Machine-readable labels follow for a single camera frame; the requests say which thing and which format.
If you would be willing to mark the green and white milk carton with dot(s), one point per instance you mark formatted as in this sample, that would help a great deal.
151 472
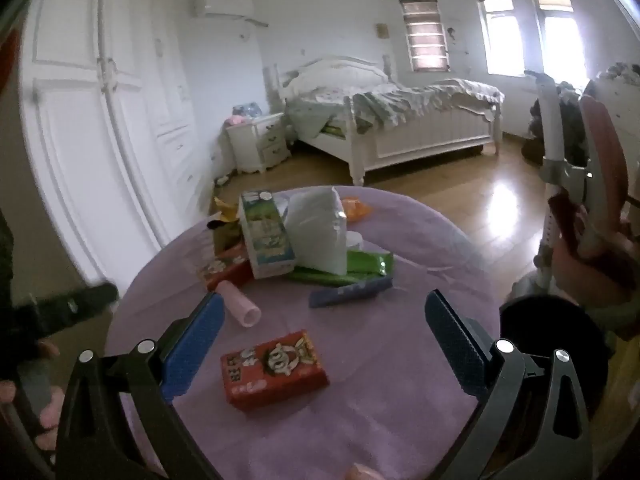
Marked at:
265 245

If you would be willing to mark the orange wrapper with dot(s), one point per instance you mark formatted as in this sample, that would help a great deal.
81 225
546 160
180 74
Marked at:
356 208

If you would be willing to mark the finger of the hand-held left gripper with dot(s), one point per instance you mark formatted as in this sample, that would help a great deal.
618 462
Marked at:
90 300

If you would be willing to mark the window with striped blind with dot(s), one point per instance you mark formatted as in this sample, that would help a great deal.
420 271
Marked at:
425 35

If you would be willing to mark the white bed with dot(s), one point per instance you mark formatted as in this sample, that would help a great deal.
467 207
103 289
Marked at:
425 135

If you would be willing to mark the dark bag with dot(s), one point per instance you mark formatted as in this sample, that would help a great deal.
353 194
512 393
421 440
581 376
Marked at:
570 120

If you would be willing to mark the blue bag on nightstand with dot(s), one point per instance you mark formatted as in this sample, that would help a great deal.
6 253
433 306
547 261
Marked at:
247 109

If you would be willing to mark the flattened red carton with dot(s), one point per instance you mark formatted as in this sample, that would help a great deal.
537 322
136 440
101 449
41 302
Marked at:
222 269

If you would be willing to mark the white air conditioner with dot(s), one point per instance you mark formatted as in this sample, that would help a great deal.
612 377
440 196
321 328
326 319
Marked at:
225 5

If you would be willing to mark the pink item on nightstand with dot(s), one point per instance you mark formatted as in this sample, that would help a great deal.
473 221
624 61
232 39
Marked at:
235 121

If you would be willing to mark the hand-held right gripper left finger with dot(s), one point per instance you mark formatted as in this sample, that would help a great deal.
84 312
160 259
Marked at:
196 342

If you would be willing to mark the small wall picture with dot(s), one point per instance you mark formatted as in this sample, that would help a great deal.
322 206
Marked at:
382 31

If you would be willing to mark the bright window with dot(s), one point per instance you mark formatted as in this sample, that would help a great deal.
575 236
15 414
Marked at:
560 45
502 40

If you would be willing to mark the white nightstand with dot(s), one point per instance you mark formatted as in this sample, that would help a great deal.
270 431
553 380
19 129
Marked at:
257 142

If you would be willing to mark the small pink bottle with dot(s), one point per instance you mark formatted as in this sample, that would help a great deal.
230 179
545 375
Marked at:
237 304

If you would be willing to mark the white tissue pack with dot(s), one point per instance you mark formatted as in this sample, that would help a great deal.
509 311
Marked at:
317 230

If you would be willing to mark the pink and grey chair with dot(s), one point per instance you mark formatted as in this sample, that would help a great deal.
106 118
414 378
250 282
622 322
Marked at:
607 160

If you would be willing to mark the grey patterned duvet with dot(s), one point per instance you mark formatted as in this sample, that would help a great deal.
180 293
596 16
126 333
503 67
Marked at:
415 100

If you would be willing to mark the green snack packet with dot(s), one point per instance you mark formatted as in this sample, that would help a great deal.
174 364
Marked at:
365 264

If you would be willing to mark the black trash bin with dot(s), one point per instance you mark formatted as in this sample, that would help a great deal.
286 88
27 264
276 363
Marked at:
550 325

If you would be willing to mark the person's left hand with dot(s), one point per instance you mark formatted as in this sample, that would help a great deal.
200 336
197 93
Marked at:
50 415

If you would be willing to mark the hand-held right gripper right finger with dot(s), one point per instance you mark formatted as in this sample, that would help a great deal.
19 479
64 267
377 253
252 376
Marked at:
452 342

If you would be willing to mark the yellow peel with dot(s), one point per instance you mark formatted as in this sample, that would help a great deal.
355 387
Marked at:
226 209

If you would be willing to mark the white paper roll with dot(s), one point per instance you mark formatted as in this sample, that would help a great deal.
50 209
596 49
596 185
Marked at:
356 240

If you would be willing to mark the red cartoon drink carton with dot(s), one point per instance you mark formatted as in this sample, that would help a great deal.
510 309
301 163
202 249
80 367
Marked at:
275 365

